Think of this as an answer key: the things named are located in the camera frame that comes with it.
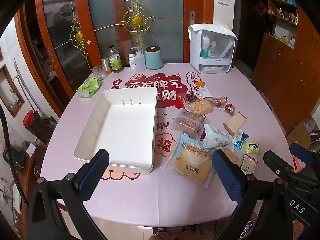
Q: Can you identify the small green snack packet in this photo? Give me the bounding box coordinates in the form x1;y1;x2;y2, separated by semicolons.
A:
244;141;260;155

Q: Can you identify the red door ornament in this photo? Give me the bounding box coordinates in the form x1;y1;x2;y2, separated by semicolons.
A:
255;1;267;17

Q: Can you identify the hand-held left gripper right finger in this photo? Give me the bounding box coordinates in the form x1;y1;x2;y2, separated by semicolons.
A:
212;149;294;240

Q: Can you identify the small white snack packet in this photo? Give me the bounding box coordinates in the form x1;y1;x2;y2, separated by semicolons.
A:
240;154;258;175

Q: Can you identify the red candy packet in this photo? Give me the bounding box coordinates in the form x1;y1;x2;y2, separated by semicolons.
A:
224;103;237;115

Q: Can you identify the light blue canister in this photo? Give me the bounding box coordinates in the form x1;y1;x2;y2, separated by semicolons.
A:
145;46;163;70

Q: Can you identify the orange white snack packet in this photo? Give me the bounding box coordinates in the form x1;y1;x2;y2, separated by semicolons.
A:
195;81;213;98

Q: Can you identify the white teal medicine bottle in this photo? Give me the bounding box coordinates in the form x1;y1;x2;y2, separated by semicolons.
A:
201;36;212;57

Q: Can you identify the brown bread slice packet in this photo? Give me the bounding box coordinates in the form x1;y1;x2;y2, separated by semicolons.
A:
223;112;248;135

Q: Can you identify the pink printed tablecloth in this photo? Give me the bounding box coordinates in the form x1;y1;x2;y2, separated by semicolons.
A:
40;62;297;228

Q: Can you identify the red lid glass jar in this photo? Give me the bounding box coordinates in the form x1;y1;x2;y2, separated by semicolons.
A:
22;110;52;145

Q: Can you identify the tan bread snack packet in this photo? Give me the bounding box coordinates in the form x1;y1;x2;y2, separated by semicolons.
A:
222;148;242;167

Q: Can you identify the large toast bread packet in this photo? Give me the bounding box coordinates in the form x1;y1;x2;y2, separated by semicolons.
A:
160;133;215;189

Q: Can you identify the yellow crispy snack packet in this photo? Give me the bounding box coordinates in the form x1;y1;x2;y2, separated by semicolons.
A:
189;99;214;115

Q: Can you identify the wooden cabinet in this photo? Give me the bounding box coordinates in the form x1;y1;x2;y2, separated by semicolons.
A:
252;5;320;135

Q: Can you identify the green tissue pack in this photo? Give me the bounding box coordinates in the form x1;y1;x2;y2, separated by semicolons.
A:
76;77;102;98

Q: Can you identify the white squeeze bottle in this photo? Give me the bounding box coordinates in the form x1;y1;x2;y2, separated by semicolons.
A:
129;46;147;71

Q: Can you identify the black cable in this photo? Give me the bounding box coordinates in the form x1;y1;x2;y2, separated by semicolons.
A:
0;104;29;205

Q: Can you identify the green label glass bottle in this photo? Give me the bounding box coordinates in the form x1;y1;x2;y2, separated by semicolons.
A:
108;44;123;73

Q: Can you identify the clear plastic bottle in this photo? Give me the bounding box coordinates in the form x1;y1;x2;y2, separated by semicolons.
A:
209;41;220;58

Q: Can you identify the white blue snack packet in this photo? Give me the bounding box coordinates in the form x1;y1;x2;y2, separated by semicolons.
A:
202;124;234;150

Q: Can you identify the wooden framed glass door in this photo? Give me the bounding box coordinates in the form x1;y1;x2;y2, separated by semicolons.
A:
15;0;214;113

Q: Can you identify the small orange glass jar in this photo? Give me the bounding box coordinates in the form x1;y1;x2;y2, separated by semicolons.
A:
101;58;112;75

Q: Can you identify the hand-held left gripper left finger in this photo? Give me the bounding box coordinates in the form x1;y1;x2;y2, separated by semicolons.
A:
26;149;110;240

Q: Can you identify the cardboard box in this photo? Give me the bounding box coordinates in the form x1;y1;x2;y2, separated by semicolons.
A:
286;119;320;148

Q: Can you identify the clear nut snack packet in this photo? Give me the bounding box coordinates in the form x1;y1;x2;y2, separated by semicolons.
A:
211;95;229;108

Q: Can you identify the clear wrapped cake packet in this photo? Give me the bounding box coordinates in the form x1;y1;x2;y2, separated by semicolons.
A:
172;109;207;139

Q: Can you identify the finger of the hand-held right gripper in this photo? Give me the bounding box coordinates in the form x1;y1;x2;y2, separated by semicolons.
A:
289;143;320;178
263;150;295;180

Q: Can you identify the clear glass cup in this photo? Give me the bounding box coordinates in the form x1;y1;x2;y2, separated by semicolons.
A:
91;65;105;82

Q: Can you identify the blue foil snack packet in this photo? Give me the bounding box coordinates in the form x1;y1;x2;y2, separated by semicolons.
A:
232;129;250;149

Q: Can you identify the white plastic tray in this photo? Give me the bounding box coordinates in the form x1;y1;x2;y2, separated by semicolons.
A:
74;87;158;175

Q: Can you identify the white medicine storage box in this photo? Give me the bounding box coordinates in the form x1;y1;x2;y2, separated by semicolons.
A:
188;23;238;74

